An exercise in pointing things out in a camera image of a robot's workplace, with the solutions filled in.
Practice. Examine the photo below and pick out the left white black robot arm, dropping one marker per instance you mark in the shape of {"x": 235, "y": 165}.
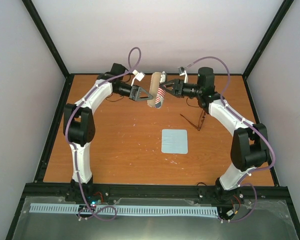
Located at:
{"x": 79, "y": 125}

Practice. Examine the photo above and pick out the american flag glasses case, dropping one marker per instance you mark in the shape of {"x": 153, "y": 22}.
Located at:
{"x": 157, "y": 93}

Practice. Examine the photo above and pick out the light blue slotted cable duct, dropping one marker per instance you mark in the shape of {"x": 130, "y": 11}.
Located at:
{"x": 127, "y": 210}

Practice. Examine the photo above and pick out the black aluminium frame rail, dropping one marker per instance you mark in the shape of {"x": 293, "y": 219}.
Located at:
{"x": 116, "y": 191}

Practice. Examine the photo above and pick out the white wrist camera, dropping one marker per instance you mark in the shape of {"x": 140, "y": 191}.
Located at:
{"x": 138, "y": 76}
{"x": 182, "y": 72}

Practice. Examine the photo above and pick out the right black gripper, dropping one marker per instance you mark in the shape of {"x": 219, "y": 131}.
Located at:
{"x": 178, "y": 88}

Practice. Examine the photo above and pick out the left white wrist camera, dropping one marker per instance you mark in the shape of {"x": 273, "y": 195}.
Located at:
{"x": 138, "y": 76}

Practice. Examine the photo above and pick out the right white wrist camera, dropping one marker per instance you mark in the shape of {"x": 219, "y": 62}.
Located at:
{"x": 182, "y": 72}

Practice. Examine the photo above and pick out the light blue square mat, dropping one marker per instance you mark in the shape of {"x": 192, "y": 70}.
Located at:
{"x": 174, "y": 141}

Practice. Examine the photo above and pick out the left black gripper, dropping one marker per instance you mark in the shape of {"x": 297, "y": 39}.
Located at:
{"x": 132, "y": 96}

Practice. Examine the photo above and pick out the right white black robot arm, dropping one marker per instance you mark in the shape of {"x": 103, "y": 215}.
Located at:
{"x": 248, "y": 148}

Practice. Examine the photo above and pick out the brown sunglasses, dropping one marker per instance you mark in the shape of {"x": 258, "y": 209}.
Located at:
{"x": 200, "y": 121}

